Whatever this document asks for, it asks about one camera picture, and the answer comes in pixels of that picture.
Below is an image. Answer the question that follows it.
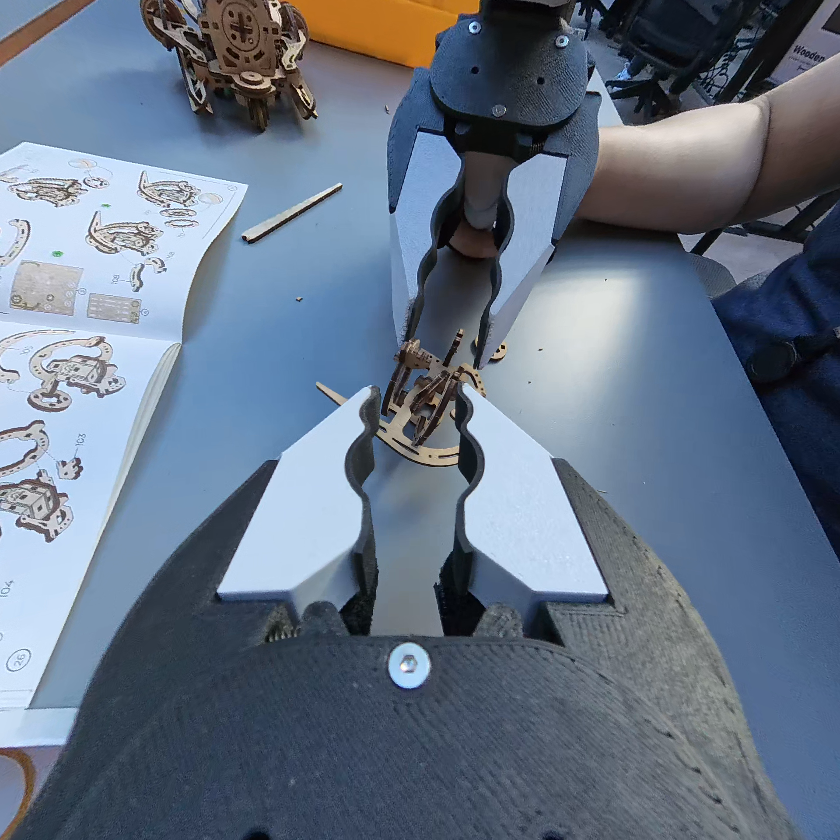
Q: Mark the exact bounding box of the person's dark blue clothing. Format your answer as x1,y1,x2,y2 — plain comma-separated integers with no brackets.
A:
712,203,840,559

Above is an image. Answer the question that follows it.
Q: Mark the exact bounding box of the group of orange rubber bands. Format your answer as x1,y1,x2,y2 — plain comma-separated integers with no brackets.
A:
0,748,37,840

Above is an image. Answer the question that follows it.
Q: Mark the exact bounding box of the person's right hand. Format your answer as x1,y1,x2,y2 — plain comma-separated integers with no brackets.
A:
448,220,505,258

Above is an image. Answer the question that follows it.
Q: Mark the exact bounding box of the white printed sign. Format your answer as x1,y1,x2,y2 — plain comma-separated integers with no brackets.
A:
776,0,840,88

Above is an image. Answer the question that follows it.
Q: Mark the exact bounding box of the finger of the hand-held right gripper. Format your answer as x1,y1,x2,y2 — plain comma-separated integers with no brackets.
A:
390,130,466,347
474,152,571,370

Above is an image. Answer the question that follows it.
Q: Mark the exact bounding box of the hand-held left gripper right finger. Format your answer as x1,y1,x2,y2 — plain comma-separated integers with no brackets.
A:
451,384,609,611

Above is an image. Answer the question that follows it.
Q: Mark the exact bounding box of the grey seat chair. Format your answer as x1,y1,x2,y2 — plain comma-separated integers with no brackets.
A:
689,190,840,303

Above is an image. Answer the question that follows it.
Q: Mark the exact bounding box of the open instruction booklet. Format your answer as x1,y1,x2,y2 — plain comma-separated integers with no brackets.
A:
0,141,249,710

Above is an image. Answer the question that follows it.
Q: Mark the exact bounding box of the large assembled wooden model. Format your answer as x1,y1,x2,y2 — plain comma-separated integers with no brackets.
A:
140,0,319,132

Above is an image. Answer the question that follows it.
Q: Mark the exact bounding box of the tapered wooden stick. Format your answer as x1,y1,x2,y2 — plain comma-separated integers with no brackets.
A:
241,182,343,245

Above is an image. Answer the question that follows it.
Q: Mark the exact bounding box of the black office chair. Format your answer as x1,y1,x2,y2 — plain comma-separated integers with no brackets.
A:
607,0,746,122

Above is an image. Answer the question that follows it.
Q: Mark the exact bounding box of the person's right forearm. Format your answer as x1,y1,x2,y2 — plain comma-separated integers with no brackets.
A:
577,58,840,236

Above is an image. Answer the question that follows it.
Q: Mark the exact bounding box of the small wooden model assembly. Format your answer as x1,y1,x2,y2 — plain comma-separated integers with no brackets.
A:
316,328,490,471

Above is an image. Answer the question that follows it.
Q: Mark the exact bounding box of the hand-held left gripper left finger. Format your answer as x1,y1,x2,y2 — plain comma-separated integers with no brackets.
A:
215,386,382,614

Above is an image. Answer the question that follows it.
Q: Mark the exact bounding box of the orange yellow box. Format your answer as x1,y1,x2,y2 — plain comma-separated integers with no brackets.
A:
289,0,480,68

